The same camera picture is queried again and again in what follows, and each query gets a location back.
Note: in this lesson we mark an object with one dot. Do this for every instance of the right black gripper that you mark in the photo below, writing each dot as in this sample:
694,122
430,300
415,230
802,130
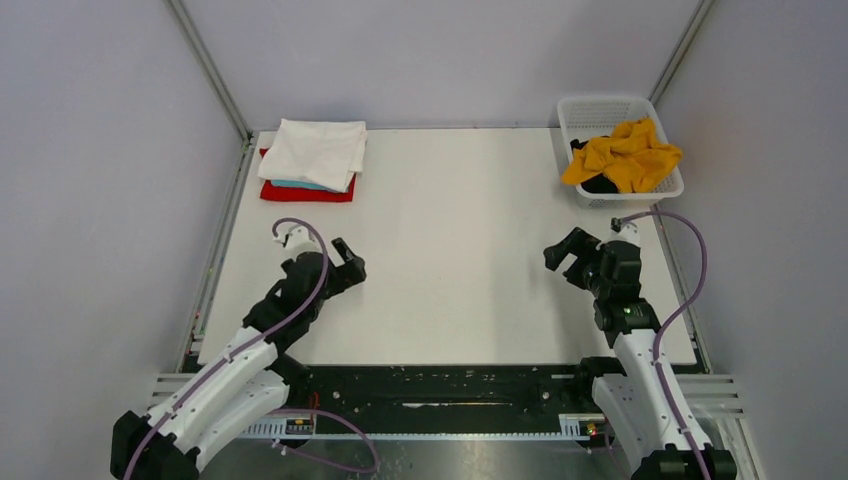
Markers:
583,259

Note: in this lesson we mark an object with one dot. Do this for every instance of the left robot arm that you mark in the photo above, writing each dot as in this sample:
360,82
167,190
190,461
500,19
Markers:
250,377

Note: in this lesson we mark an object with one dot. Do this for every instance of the black garment in basket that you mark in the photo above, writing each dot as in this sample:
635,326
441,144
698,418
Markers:
599,184

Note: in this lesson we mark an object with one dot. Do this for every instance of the folded teal t-shirt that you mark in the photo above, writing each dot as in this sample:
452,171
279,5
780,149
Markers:
302,185

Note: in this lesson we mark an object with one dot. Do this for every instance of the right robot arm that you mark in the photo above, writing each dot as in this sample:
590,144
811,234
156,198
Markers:
636,389

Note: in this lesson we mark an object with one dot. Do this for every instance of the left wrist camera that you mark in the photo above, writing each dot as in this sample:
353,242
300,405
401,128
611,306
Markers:
296,241

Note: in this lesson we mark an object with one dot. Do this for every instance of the yellow t-shirt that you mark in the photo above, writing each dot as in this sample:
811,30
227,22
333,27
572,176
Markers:
632,158

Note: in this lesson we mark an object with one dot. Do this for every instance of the white t-shirt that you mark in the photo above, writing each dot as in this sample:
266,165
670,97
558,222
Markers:
325,154

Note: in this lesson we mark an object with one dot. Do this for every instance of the white slotted cable duct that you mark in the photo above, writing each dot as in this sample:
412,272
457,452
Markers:
565,429

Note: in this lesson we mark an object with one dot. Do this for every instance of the folded red t-shirt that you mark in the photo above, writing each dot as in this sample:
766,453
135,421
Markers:
291,195

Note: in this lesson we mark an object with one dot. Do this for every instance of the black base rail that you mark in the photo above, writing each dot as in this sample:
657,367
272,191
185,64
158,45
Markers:
450,398

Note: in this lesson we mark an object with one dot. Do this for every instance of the white plastic basket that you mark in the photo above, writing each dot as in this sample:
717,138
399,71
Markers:
583,117

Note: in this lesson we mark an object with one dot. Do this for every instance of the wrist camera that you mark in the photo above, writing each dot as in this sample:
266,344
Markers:
296,241
624,231

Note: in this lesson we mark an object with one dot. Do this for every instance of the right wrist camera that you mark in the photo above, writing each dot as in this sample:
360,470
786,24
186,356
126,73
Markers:
624,231

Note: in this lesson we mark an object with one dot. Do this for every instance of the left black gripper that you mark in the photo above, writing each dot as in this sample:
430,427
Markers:
348,274

